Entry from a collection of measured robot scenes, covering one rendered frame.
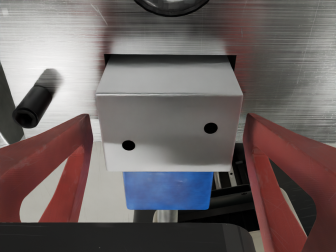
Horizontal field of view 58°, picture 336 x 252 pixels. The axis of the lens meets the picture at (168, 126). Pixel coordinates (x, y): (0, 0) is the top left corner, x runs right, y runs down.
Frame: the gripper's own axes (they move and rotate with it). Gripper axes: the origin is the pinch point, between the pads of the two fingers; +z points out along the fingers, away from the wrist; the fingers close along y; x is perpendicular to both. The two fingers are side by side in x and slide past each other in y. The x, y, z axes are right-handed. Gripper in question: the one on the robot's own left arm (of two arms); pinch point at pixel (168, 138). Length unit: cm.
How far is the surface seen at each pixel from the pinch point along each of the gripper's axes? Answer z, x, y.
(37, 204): 89, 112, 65
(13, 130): 6.3, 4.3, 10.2
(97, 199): 90, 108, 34
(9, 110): 7.1, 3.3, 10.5
